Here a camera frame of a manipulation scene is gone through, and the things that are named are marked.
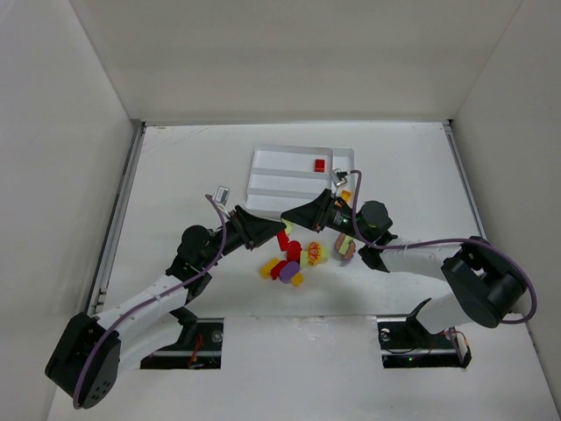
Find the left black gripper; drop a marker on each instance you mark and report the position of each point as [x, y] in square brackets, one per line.
[241, 226]

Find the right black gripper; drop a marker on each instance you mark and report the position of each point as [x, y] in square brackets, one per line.
[324, 210]

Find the yellow striped lego brick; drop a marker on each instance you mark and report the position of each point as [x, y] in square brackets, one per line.
[346, 196]

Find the small red lego brick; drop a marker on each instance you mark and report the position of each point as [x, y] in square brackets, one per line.
[319, 166]

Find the light green lego piece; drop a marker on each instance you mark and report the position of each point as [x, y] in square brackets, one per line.
[288, 227]

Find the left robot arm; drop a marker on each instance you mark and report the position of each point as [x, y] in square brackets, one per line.
[86, 358]

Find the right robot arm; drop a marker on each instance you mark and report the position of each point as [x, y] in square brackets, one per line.
[484, 283]

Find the orange patterned lego piece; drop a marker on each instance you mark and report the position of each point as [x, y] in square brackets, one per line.
[317, 253]

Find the red rounded lego brick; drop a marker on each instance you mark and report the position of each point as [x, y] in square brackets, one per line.
[294, 252]

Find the dark red lego brick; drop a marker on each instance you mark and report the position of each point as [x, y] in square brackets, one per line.
[276, 270]

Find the white divided tray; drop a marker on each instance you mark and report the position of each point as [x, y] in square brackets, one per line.
[283, 177]

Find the purple tan lego piece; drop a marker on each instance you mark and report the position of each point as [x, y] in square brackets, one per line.
[345, 246]

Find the small orange lego piece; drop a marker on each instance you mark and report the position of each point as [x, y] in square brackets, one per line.
[297, 280]

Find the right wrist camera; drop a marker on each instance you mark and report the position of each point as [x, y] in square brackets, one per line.
[339, 177]

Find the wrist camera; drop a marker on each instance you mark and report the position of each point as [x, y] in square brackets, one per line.
[221, 195]
[339, 177]

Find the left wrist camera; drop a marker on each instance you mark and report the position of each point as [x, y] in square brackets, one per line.
[221, 195]

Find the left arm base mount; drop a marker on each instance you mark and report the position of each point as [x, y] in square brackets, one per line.
[197, 347]

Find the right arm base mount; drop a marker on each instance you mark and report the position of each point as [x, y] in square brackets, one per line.
[404, 343]

